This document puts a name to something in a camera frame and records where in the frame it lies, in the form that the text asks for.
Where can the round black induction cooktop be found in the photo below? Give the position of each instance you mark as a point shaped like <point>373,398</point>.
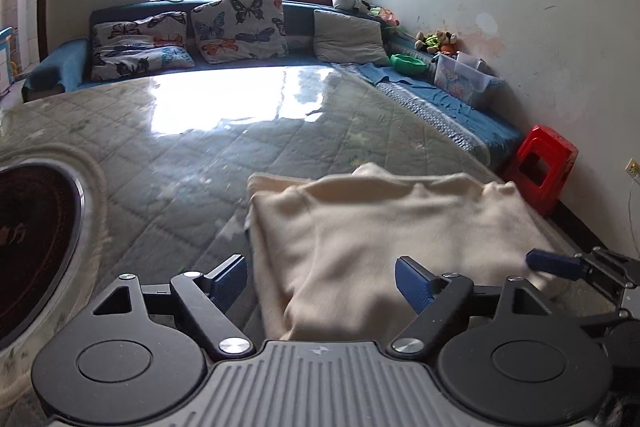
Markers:
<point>30,232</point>

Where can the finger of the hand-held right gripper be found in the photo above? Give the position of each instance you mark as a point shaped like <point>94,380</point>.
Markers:
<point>550,262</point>

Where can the blue sofa blanket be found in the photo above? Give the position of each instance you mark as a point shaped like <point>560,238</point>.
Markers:
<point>450,104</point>

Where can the clear plastic storage box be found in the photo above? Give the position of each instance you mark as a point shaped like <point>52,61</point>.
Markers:
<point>460,82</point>

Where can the upright butterfly print cushion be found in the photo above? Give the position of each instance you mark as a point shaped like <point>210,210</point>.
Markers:
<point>235,27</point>

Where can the brown teddy plush toy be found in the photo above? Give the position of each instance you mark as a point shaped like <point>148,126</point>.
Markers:
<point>442,39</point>

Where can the blue sofa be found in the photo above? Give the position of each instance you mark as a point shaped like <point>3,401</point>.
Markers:
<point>300,19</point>

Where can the green bowl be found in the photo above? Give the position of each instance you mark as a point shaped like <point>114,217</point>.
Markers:
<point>407,63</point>

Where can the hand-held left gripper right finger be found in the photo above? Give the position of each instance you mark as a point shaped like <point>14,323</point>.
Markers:
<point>412,282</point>

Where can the green and orange toy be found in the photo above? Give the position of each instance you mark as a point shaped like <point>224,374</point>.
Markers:
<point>385,14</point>

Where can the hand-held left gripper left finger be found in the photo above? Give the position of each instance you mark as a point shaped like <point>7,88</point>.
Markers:
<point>230,279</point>

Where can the cream sweater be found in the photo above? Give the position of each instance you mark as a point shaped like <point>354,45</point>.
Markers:
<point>375,232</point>

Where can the beige cushion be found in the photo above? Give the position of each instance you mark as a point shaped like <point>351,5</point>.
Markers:
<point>350,37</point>

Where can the blue plastic cabinet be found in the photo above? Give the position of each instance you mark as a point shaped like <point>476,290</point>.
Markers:
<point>9,52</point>

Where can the flat butterfly print cushion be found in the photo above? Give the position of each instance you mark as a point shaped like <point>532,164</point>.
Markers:
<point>135,52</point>

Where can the wall socket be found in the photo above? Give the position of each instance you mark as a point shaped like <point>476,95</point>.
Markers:
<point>633,168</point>

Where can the red plastic stool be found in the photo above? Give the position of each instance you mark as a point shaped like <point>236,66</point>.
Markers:
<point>550,144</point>

